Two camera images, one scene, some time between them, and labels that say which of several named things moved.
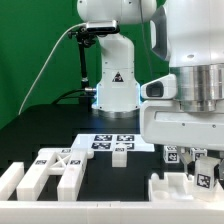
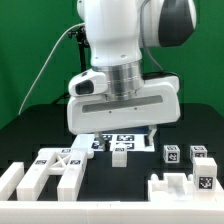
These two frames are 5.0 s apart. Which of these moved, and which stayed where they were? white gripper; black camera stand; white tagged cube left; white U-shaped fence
Moved: white gripper
Stayed: white U-shaped fence; black camera stand; white tagged cube left
